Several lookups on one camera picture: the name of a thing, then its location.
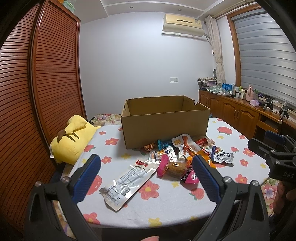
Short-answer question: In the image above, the wooden sideboard cabinet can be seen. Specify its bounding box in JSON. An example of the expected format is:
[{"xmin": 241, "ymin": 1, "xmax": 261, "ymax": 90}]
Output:
[{"xmin": 199, "ymin": 90, "xmax": 295, "ymax": 141}]

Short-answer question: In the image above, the yellow Pikachu plush toy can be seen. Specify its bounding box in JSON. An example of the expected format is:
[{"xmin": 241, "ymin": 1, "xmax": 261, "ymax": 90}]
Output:
[{"xmin": 50, "ymin": 115, "xmax": 99, "ymax": 165}]

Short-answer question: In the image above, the long white silver snack pack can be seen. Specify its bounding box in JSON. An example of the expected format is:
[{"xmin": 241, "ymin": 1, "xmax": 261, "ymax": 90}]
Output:
[{"xmin": 99, "ymin": 159, "xmax": 160, "ymax": 211}]

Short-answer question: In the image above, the floral bed quilt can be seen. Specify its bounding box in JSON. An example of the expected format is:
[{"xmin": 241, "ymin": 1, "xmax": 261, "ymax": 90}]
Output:
[{"xmin": 89, "ymin": 113, "xmax": 121, "ymax": 127}]

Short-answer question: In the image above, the wall air conditioner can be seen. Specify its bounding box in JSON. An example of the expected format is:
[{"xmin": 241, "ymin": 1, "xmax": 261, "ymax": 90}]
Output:
[{"xmin": 163, "ymin": 14, "xmax": 205, "ymax": 37}]

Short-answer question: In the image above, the blue white snack pack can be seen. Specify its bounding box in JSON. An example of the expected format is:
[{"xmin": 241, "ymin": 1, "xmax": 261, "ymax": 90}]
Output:
[{"xmin": 210, "ymin": 146, "xmax": 234, "ymax": 164}]

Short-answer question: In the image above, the red white snack pack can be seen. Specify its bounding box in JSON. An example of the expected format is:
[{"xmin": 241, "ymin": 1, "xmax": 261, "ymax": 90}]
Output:
[{"xmin": 196, "ymin": 137, "xmax": 215, "ymax": 148}]

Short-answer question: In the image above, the wall switch plate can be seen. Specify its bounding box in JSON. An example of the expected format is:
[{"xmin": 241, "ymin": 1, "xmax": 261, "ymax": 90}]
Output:
[{"xmin": 170, "ymin": 77, "xmax": 179, "ymax": 83}]

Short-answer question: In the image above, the pink kettle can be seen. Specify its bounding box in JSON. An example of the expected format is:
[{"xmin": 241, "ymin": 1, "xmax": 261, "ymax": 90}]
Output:
[{"xmin": 246, "ymin": 85, "xmax": 254, "ymax": 102}]

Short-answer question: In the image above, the small orange brown candy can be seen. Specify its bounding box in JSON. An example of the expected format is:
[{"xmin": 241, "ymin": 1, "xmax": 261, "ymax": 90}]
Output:
[{"xmin": 143, "ymin": 143, "xmax": 157, "ymax": 152}]

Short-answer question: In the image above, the wooden louvered wardrobe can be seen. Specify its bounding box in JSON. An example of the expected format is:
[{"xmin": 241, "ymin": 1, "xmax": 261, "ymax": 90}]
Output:
[{"xmin": 1, "ymin": 1, "xmax": 86, "ymax": 230}]

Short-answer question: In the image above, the pink braised meat snack pack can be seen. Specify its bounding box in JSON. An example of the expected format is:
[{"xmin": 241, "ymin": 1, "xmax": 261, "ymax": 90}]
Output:
[{"xmin": 157, "ymin": 154, "xmax": 199, "ymax": 184}]

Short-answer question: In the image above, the brown cardboard box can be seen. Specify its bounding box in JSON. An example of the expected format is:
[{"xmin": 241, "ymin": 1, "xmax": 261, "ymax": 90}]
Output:
[{"xmin": 121, "ymin": 95, "xmax": 210, "ymax": 149}]

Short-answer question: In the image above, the window roller blind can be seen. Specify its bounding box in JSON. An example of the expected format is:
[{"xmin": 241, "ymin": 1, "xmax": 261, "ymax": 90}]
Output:
[{"xmin": 231, "ymin": 9, "xmax": 295, "ymax": 105}]

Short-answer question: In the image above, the beige curtain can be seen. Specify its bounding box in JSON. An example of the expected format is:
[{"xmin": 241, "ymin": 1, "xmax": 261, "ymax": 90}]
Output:
[{"xmin": 205, "ymin": 16, "xmax": 226, "ymax": 86}]

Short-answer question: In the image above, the teal candy wrapper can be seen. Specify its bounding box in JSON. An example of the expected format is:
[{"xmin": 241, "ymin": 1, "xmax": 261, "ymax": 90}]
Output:
[{"xmin": 158, "ymin": 140, "xmax": 172, "ymax": 151}]

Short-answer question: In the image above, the chicken feet snack pack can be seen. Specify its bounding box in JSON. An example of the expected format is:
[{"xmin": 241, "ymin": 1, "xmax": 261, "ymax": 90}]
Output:
[{"xmin": 171, "ymin": 134, "xmax": 201, "ymax": 159}]

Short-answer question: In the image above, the silver orange snack pouch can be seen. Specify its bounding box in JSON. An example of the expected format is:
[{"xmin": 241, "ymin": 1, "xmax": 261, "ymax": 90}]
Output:
[{"xmin": 149, "ymin": 146, "xmax": 177, "ymax": 162}]

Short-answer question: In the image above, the person's right hand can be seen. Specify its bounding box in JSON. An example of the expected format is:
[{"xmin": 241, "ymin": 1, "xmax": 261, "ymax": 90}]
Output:
[{"xmin": 273, "ymin": 181, "xmax": 296, "ymax": 214}]

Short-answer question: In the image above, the blue box on sideboard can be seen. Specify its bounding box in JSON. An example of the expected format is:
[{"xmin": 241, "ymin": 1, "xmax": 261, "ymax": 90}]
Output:
[{"xmin": 222, "ymin": 83, "xmax": 233, "ymax": 91}]

